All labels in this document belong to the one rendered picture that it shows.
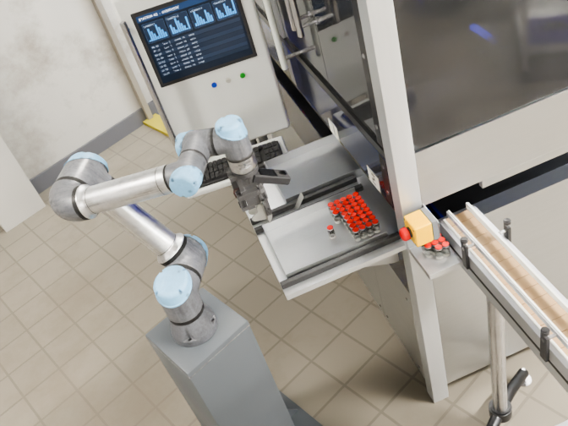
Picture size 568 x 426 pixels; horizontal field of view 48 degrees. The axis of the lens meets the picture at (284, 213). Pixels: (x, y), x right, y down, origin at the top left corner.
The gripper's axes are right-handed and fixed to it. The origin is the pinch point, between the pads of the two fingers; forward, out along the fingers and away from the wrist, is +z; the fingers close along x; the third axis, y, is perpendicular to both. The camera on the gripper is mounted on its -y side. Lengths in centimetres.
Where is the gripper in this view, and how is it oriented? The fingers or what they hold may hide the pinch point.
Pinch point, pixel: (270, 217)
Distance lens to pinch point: 185.8
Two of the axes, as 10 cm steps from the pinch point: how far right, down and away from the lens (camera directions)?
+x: 3.1, 5.6, -7.7
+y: -9.2, 3.9, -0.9
